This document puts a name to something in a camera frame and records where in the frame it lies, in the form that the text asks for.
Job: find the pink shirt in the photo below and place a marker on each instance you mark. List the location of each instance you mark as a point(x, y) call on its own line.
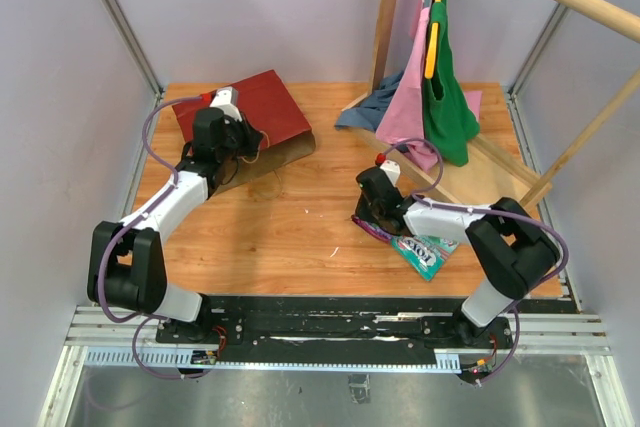
point(403, 119)

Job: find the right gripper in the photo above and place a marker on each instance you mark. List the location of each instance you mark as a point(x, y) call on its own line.
point(361, 212)

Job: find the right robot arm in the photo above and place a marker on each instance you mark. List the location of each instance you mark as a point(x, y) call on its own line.
point(515, 251)

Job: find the wooden clothes rack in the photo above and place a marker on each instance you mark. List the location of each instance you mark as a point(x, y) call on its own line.
point(492, 171)

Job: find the red paper bag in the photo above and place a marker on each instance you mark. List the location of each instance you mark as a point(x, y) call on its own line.
point(270, 109)

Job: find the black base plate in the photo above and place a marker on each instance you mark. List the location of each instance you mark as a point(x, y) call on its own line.
point(337, 331)

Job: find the blue-grey cloth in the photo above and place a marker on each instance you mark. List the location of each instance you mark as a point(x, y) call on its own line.
point(369, 113)

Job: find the yellow hanger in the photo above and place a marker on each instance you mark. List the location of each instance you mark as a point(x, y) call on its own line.
point(431, 51)

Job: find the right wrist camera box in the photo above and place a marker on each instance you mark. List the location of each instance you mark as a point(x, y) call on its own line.
point(389, 167)

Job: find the green shirt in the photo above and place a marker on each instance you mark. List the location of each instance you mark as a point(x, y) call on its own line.
point(448, 121)

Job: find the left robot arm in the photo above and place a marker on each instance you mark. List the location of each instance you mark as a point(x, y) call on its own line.
point(127, 273)

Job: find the purple snack packet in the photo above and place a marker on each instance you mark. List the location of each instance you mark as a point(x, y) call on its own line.
point(373, 230)

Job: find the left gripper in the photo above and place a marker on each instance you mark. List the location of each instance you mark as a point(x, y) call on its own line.
point(251, 135)

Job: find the teal Fox's candy packet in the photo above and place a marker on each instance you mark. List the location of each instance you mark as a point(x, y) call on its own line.
point(426, 254)

